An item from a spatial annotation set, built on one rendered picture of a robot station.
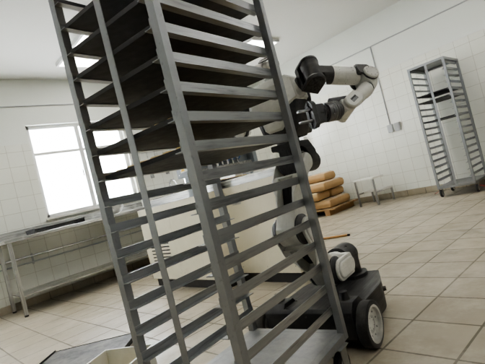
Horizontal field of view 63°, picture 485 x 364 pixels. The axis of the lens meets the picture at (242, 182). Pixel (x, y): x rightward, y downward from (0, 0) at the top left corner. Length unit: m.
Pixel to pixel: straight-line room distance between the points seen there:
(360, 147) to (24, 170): 5.31
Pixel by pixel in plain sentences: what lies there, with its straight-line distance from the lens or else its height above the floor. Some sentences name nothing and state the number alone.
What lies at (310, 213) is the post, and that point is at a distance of 1.61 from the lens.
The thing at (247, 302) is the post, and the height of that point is 0.28.
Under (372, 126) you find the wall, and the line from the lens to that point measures 7.20.
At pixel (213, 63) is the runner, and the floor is 1.23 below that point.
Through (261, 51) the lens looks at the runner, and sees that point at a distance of 1.66.
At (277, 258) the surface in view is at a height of 0.21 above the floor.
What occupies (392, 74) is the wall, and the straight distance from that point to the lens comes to 7.04.
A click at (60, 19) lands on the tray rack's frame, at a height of 1.53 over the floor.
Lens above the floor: 0.81
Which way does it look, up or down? 1 degrees up
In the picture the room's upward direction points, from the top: 14 degrees counter-clockwise
